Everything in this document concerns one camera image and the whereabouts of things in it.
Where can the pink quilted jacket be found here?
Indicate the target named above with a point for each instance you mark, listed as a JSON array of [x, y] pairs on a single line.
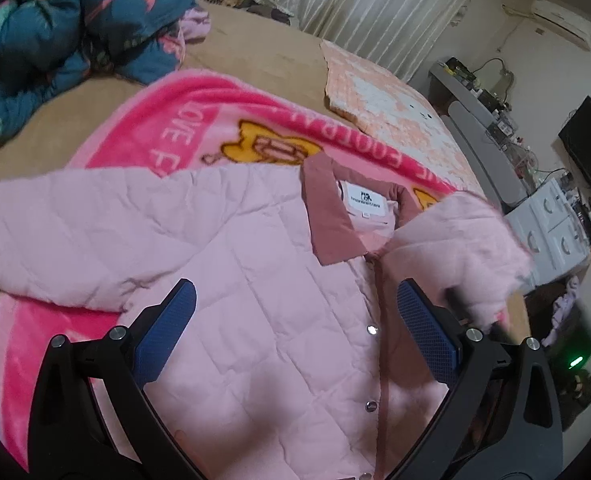
[[296, 364]]

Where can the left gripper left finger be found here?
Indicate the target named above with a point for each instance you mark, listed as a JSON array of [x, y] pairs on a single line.
[[67, 431]]

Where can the pink cartoon fleece blanket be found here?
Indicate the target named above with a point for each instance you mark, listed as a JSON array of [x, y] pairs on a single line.
[[189, 119]]

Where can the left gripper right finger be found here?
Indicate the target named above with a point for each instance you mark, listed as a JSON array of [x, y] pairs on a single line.
[[500, 417]]

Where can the white drawer cabinet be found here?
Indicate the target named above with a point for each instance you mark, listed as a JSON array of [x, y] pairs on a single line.
[[550, 225]]

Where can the blue floral comforter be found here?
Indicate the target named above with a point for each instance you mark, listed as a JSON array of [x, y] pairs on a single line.
[[48, 47]]

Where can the lilac cloth on chair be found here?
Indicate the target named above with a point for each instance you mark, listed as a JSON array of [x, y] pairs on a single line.
[[562, 308]]

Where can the peach kitty blanket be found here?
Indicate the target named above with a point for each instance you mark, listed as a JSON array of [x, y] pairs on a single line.
[[390, 111]]

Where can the tan bed sheet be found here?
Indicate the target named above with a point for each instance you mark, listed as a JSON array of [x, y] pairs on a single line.
[[271, 57]]

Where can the grey curved shelf unit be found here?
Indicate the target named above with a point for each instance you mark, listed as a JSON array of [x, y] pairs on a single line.
[[476, 132]]

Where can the white air conditioner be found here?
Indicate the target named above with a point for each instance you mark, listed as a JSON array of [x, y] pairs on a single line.
[[564, 22]]

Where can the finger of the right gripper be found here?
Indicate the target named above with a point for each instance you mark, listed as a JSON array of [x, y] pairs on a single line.
[[469, 317]]

